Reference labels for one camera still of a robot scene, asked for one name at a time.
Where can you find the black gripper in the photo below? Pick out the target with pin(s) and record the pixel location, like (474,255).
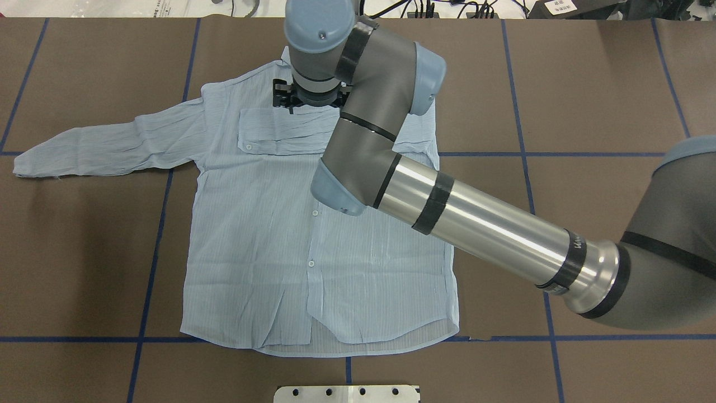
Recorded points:
(283,96)

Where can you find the light blue striped shirt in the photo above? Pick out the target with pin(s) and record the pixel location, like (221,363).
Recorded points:
(270,268)

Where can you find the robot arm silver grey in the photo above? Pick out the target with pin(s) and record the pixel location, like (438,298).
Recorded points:
(659,275)

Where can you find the white mounting plate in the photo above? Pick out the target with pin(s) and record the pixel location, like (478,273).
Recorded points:
(349,393)

